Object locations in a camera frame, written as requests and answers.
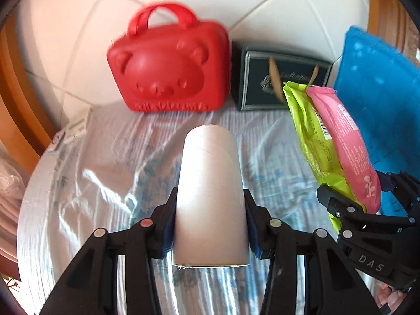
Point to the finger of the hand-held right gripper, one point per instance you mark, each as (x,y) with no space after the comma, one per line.
(377,233)
(408,193)

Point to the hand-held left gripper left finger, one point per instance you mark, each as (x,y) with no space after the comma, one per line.
(169,223)

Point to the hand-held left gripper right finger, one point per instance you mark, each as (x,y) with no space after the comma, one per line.
(252,226)

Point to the white paper roll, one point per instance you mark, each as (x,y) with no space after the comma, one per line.
(210,187)

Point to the pink wipes packet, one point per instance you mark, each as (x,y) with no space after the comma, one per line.
(344,144)

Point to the green snack packet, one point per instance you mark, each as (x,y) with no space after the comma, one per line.
(308,144)

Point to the blue plastic crate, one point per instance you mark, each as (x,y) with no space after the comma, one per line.
(370,82)

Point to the cloth-covered desktop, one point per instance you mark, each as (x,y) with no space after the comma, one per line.
(115,177)

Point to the person's right hand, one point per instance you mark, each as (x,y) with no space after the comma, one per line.
(392,297)

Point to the white flat box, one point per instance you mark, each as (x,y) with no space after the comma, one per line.
(78,125)

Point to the black gift box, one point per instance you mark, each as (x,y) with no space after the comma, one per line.
(252,82)

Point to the red bear-faced plastic bag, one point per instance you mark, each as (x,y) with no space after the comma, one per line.
(164,69)

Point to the clear plastic bag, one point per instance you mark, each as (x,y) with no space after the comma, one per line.
(13,203)

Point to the wooden door frame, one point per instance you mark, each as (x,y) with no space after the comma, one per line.
(393,13)

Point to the wooden side frame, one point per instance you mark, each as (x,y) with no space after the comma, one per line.
(19,98)

